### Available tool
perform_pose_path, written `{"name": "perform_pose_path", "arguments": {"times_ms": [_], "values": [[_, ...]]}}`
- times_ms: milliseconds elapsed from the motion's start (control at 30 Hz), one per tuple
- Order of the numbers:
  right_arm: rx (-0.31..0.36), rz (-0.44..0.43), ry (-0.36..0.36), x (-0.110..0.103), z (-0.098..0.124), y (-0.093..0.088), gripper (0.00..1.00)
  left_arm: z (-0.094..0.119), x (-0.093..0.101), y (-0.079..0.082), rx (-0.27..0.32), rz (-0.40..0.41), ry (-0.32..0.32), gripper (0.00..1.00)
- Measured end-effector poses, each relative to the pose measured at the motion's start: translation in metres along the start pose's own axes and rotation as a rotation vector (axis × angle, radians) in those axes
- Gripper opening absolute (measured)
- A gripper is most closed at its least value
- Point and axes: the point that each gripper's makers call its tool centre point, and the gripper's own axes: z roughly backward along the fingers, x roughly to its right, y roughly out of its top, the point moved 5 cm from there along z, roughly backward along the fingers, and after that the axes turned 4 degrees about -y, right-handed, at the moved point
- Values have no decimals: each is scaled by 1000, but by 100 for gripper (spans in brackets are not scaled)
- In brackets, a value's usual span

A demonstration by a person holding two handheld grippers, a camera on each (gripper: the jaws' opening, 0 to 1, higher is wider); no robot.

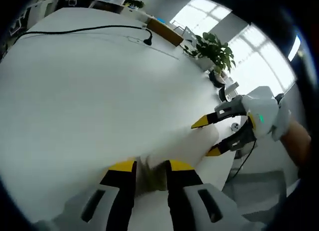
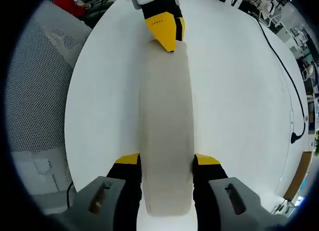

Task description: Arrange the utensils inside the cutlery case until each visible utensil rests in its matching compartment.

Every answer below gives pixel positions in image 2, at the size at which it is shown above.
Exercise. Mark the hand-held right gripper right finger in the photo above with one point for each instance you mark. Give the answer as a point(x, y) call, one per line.
point(211, 191)

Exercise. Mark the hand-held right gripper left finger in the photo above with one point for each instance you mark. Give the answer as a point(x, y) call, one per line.
point(124, 191)

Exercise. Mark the green potted plant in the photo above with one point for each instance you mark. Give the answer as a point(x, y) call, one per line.
point(317, 144)

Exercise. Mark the grey mesh office chair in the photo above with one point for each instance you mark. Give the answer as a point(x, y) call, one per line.
point(42, 91)

